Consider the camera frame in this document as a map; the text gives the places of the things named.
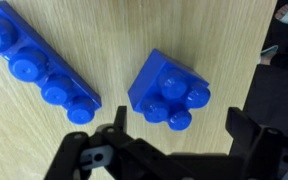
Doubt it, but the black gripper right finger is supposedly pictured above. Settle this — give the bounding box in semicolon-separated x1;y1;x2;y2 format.
225;106;288;180

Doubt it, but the long narrow blue block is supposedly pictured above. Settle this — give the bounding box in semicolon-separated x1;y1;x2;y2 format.
0;0;103;126

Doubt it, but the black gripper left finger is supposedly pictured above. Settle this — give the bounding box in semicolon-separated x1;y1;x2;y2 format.
43;105;142;180

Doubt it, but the small square blue block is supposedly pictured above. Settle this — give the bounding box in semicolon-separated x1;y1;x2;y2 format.
127;48;212;132

